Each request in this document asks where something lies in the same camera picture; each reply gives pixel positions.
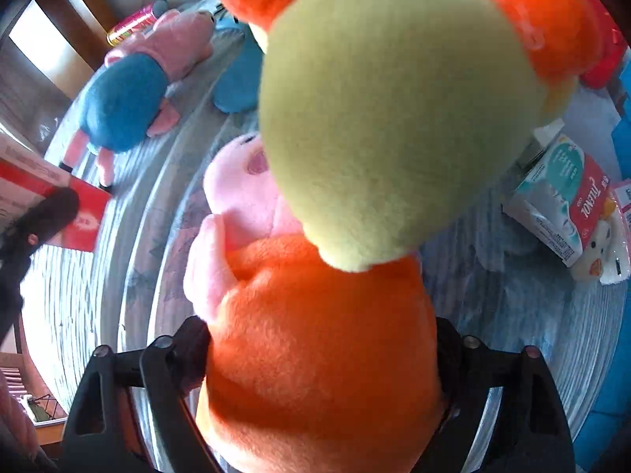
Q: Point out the pink pig plush orange dress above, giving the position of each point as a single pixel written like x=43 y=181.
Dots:
x=320 y=354

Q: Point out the blue plastic storage crate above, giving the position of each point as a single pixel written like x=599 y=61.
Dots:
x=606 y=414

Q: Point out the yellow orange plush toy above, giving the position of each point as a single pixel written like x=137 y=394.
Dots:
x=384 y=133

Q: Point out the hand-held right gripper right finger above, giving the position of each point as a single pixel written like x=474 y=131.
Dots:
x=468 y=369

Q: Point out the white grey medicine box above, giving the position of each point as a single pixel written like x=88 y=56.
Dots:
x=544 y=140

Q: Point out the small white plush duck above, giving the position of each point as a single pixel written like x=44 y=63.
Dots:
x=596 y=256

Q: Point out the red drink can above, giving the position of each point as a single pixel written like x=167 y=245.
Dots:
x=133 y=24

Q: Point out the teal red medicine box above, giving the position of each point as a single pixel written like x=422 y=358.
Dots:
x=557 y=197

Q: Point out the pink pig plush blue dress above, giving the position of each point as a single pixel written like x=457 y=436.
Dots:
x=123 y=103

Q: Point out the wooden window frame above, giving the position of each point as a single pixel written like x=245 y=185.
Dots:
x=79 y=15

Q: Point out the red bear face suitcase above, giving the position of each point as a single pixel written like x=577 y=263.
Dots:
x=609 y=64

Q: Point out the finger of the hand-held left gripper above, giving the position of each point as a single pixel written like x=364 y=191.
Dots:
x=44 y=221

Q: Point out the blue plush toy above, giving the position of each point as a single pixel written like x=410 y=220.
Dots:
x=236 y=79

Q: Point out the pink white medicine box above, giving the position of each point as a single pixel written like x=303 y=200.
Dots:
x=623 y=197

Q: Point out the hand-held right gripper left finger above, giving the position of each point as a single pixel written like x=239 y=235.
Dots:
x=187 y=350

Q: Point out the red white paper box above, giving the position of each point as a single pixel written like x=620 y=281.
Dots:
x=84 y=221

